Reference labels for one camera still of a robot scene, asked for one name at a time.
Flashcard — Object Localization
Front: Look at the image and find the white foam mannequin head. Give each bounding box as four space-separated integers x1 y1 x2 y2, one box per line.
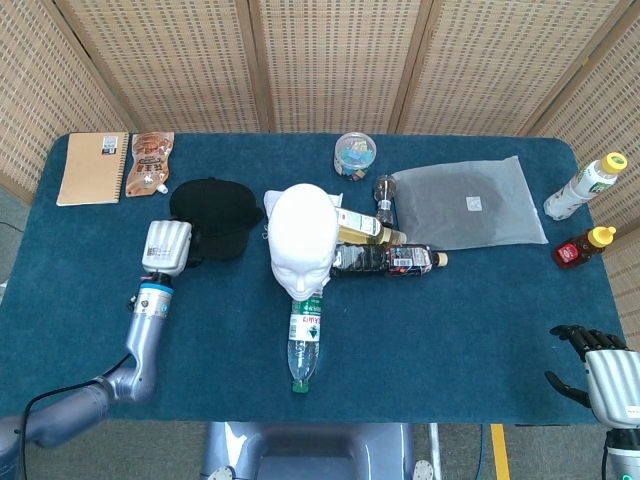
263 183 346 302

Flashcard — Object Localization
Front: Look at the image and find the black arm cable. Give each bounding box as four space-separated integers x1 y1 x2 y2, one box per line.
17 352 134 446

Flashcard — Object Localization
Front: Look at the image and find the yellow drink bottle white label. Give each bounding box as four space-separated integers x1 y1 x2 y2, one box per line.
333 205 409 246

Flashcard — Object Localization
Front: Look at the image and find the brown spouted snack pouch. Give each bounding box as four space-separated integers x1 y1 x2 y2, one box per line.
124 131 176 199

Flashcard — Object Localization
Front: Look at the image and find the grey robot torso base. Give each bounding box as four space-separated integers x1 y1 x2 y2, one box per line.
199 422 416 480

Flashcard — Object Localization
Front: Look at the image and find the blue floor cable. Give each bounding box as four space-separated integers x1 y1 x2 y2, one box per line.
474 424 487 480

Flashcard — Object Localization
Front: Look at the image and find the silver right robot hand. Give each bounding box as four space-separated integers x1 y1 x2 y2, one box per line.
544 323 640 430

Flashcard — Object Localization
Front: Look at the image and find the honey bottle red label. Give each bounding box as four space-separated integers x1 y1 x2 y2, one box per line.
551 225 617 270

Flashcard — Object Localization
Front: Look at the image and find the woven folding screen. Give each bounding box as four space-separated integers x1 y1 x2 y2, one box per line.
0 0 640 349

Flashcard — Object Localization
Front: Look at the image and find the clear jar of colourful clips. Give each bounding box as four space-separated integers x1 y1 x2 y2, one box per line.
333 131 378 184

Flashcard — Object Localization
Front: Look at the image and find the dark tea bottle black label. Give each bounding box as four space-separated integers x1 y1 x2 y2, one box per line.
329 243 449 279

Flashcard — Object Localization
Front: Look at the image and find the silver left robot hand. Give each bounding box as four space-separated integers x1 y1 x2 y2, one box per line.
140 219 206 277

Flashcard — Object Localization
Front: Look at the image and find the frosted plastic zip bag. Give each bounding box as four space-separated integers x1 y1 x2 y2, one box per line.
388 155 549 251

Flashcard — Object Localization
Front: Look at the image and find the kraft spiral notebook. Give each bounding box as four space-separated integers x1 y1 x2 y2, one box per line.
55 131 130 207

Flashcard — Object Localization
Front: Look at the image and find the white table leg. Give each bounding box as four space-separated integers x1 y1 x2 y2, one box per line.
428 423 444 480

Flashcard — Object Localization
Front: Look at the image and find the black baseball cap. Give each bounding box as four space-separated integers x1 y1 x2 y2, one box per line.
168 177 266 267

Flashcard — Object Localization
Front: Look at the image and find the white bottle yellow cap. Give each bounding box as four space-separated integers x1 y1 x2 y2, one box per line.
543 152 629 221

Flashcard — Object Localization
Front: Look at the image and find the blue table cloth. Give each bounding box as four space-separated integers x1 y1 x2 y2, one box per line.
0 131 626 425

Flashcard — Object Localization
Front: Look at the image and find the clear water bottle green cap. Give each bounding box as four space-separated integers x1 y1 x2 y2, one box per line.
286 294 325 396

